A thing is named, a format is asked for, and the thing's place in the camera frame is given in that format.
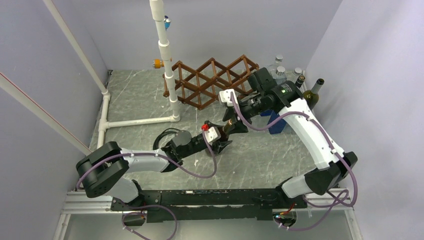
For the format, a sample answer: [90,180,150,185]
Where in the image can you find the dark bottle gold cap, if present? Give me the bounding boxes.
[205,120,237,157]

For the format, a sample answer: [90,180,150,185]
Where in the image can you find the dark green wine bottle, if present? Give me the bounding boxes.
[303,78,325,110]

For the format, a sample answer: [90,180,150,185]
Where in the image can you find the blue glass bottle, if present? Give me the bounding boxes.
[260,109,287,135]
[271,66,287,85]

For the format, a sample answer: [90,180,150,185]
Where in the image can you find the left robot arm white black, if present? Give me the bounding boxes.
[76,121,231,210]

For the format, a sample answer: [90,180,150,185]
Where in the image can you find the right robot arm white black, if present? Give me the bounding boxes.
[218,67,358,208]

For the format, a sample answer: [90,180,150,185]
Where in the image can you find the white pvc pipe frame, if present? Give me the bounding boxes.
[43,0,181,148]

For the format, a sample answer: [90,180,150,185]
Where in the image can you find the coiled black cable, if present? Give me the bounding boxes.
[152,128,183,152]

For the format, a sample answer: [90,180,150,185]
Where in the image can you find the clear square glass bottle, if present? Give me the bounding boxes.
[292,67,303,79]

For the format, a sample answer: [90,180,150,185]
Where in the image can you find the brown wooden wine rack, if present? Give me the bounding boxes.
[172,54,260,110]

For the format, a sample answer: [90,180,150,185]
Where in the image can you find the clear bottle red label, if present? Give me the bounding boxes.
[267,54,284,72]

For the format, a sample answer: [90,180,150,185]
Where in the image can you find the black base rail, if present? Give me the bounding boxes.
[110,188,294,223]

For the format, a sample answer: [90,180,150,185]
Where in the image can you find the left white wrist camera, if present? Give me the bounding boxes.
[201,124,221,145]

